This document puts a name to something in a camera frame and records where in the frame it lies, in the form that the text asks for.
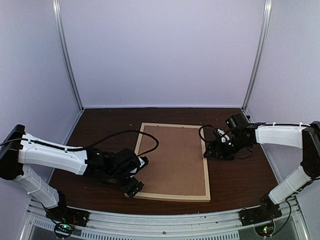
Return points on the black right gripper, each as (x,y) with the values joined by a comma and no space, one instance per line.
(213,145)

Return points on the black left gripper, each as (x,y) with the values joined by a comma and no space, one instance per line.
(128,188)

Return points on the brown backing board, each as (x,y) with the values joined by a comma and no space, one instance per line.
(170,160)

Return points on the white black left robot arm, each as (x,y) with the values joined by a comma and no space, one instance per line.
(20,150)

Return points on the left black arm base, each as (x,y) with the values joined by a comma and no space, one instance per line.
(65,214)

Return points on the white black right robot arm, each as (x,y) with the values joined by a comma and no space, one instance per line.
(242,134)

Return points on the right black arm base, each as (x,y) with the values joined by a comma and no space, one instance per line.
(266,211)

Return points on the left round circuit board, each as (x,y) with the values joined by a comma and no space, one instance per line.
(63,230)

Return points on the round circuit board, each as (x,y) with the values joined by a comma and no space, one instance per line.
(63,230)
(264,230)

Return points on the right round circuit board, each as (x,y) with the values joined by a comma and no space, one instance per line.
(264,230)

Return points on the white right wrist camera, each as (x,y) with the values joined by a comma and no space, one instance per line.
(221,135)

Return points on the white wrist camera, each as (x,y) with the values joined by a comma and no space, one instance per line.
(221,135)
(143,162)

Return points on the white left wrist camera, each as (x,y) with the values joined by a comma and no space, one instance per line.
(143,162)

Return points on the aluminium front rail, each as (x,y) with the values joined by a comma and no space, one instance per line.
(224,225)

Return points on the right aluminium corner post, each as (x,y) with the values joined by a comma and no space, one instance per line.
(264,30)

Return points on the aluminium corner post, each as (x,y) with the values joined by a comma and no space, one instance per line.
(65,53)
(264,30)

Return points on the left aluminium corner post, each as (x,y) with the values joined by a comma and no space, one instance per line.
(65,53)

